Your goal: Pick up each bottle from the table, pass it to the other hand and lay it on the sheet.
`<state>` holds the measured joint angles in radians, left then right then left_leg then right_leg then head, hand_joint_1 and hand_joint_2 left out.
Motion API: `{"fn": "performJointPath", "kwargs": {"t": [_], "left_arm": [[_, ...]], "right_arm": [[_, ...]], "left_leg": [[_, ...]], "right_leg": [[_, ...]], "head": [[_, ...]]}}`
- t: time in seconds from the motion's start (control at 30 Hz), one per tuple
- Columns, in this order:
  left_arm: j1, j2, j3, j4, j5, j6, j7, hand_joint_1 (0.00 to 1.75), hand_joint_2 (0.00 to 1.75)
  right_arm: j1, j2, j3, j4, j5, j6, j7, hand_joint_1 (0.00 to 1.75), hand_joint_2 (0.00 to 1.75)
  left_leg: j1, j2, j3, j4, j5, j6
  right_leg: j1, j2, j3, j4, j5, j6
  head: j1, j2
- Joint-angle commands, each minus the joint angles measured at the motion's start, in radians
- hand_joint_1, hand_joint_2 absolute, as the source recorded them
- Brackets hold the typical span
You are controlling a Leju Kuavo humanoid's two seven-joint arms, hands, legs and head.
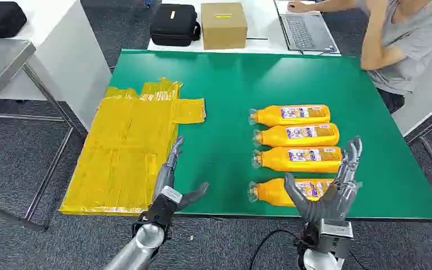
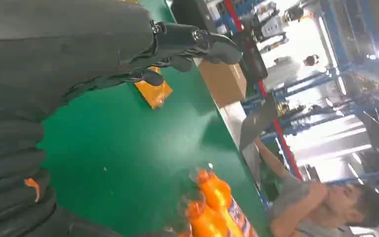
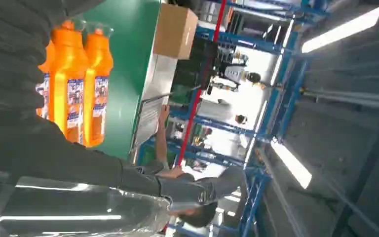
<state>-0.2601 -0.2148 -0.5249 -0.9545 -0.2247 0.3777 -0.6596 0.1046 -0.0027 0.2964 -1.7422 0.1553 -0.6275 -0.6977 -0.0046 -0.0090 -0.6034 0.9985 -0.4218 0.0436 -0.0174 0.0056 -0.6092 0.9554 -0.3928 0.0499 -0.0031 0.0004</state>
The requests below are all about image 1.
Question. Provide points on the orange drink bottle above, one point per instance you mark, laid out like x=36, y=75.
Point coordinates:
x=268, y=116
x=275, y=160
x=275, y=137
x=272, y=193

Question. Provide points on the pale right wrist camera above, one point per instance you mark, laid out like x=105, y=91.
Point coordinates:
x=335, y=236

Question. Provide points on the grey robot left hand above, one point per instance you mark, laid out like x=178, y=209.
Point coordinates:
x=162, y=214

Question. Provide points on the steel table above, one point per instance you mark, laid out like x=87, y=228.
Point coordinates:
x=0, y=59

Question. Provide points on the yellow plastic sheet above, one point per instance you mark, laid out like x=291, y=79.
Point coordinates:
x=126, y=149

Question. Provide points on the person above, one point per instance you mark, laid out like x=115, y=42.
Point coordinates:
x=413, y=44

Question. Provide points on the brown cardboard box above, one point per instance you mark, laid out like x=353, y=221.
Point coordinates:
x=223, y=31

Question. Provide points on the green table mat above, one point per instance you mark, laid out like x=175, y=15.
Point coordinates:
x=231, y=111

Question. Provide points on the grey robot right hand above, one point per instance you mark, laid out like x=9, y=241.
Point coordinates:
x=329, y=206

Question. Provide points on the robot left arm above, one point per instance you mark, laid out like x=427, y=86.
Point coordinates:
x=141, y=249

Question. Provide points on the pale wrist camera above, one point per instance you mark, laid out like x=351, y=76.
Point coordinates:
x=171, y=194
x=335, y=236

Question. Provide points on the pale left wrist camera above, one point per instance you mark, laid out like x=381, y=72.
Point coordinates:
x=171, y=194

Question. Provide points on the grey laptop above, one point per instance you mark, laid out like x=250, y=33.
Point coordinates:
x=307, y=31

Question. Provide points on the white table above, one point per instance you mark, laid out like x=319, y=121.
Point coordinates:
x=260, y=22

